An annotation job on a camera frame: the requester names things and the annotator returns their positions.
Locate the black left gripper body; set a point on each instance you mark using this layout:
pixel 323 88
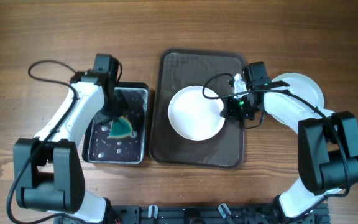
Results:
pixel 115 107

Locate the white plate blue stain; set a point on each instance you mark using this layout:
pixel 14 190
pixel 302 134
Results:
pixel 194 113

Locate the dark brown serving tray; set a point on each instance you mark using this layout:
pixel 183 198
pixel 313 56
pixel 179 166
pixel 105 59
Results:
pixel 180 68

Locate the green yellow sponge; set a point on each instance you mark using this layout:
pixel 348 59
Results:
pixel 120 128

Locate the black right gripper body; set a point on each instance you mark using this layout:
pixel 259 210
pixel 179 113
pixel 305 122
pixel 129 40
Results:
pixel 240 108

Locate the black metal water tray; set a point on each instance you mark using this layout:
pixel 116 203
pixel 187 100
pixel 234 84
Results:
pixel 98 148

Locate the white plate front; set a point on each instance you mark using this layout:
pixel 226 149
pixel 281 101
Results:
pixel 289 110

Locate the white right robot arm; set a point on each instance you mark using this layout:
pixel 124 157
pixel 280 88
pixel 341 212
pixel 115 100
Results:
pixel 327 141

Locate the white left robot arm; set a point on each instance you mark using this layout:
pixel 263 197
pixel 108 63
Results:
pixel 47 168

